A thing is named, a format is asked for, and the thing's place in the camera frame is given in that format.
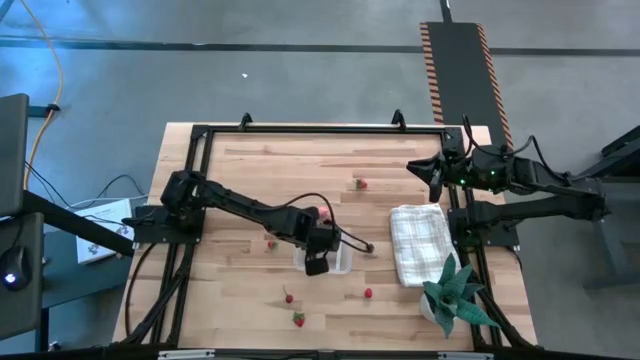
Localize black floor cable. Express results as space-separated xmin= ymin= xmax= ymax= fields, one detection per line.
xmin=93 ymin=173 xmax=147 ymax=201

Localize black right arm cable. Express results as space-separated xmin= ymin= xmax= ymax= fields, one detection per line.
xmin=460 ymin=113 xmax=572 ymax=182

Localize white cardboard box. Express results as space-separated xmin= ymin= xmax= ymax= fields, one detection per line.
xmin=73 ymin=198 xmax=137 ymax=266

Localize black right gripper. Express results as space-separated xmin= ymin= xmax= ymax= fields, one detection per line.
xmin=405 ymin=148 xmax=470 ymax=190

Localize white checked towel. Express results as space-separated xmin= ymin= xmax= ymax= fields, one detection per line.
xmin=389 ymin=202 xmax=464 ymax=289

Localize black floor mat striped edges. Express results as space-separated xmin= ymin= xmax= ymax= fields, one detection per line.
xmin=419 ymin=21 xmax=515 ymax=149

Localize silver metal bracket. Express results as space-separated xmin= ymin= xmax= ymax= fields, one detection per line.
xmin=437 ymin=351 xmax=495 ymax=360
xmin=157 ymin=349 xmax=216 ymax=360

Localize green leafy plant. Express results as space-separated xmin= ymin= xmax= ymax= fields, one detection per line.
xmin=422 ymin=252 xmax=502 ymax=340

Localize black aluminium table frame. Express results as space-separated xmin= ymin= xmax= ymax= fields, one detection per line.
xmin=112 ymin=122 xmax=539 ymax=352

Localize black computer mouse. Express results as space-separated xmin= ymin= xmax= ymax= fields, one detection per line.
xmin=0 ymin=245 xmax=33 ymax=293

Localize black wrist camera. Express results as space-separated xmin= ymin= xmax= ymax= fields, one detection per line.
xmin=428 ymin=170 xmax=445 ymax=204
xmin=304 ymin=252 xmax=332 ymax=278

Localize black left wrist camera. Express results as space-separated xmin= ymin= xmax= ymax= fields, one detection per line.
xmin=304 ymin=252 xmax=332 ymax=278

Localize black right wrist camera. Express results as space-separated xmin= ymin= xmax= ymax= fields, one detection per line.
xmin=428 ymin=170 xmax=445 ymax=204

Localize clear plastic tupperware container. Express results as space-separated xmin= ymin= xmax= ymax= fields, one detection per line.
xmin=292 ymin=242 xmax=354 ymax=276

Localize yellow cable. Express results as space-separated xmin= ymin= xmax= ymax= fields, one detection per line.
xmin=18 ymin=0 xmax=65 ymax=192

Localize white plant pot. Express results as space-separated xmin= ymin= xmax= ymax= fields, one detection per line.
xmin=418 ymin=292 xmax=442 ymax=324

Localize black monitor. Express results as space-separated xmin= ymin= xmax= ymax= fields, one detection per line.
xmin=0 ymin=92 xmax=30 ymax=218

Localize black metal stand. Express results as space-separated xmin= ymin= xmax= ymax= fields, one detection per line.
xmin=582 ymin=123 xmax=640 ymax=292

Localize dark grey desk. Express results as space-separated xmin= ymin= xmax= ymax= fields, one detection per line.
xmin=0 ymin=189 xmax=137 ymax=352

